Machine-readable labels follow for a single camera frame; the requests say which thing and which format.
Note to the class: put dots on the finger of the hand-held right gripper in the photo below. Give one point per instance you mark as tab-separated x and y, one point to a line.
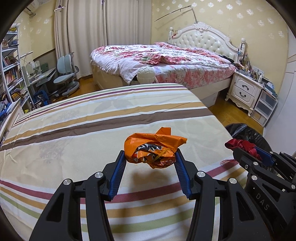
242	157
264	155

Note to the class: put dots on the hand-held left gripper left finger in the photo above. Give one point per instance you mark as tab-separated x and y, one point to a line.
116	176

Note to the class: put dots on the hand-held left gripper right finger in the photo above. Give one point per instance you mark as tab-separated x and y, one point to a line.
182	176

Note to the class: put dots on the dark red bag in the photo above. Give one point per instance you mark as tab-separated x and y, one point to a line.
240	143

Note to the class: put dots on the black trash bin with liner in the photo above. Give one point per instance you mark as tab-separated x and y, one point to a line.
245	132

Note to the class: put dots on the orange plastic bag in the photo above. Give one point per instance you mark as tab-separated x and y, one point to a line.
148	141

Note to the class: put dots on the clear plastic drawer unit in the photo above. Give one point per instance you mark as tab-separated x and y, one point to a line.
263	107

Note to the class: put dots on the striped bed sheet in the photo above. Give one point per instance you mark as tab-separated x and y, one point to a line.
92	120

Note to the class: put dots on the white wardrobe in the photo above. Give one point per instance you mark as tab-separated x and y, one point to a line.
286	92

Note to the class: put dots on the white storage box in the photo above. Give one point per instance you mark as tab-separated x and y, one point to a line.
209	99

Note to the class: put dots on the white nightstand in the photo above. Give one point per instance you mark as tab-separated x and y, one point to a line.
244	89

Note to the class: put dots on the group of small bottles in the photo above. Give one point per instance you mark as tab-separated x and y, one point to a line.
251	70

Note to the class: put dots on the white volleyball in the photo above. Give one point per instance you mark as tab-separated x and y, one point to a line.
145	75

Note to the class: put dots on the blue storage crate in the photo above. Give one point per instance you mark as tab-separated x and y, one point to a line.
40	98

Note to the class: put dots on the floral quilt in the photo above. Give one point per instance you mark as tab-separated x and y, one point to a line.
161	58

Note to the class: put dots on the grey study desk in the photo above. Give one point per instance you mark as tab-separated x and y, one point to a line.
44	77

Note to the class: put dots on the light blue desk chair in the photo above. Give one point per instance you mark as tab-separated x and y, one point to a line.
63	63

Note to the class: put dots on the white bed with tufted headboard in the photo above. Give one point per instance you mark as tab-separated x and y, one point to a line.
203	38

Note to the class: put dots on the beige curtain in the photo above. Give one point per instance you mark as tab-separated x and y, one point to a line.
92	34

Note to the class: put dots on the white bookshelf with books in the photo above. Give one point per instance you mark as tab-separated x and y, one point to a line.
10	74

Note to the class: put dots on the white air conditioner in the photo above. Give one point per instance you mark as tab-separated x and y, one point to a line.
32	4

